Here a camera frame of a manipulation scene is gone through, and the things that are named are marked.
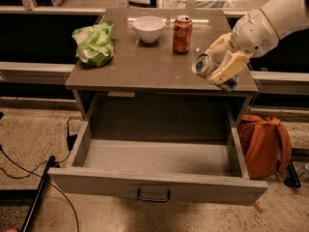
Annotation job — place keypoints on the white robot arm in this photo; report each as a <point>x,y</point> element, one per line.
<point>285,16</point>

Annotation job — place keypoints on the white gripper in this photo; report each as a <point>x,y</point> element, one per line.
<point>254,36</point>

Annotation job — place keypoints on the green chip bag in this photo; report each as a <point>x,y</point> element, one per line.
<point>93,43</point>

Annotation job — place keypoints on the black power adapter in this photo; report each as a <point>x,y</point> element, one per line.
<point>71,140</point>

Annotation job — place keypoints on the white bowl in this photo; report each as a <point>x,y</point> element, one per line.
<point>148,28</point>

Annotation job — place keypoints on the orange backpack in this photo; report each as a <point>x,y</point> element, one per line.
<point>266,146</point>

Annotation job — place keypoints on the black pole on floor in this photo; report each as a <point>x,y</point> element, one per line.
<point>37,198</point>

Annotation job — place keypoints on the silver blue redbull can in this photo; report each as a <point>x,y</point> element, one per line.
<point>204,66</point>

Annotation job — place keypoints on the open grey top drawer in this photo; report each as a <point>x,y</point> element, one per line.
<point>198,164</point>

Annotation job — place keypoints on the orange soda can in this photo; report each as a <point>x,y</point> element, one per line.
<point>182,34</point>

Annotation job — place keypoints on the black drawer handle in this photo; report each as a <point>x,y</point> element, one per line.
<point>153,197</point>

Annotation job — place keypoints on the grey cabinet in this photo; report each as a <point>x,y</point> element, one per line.
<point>148,83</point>

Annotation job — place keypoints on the black stand leg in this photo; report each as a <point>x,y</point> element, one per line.
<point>291,180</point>

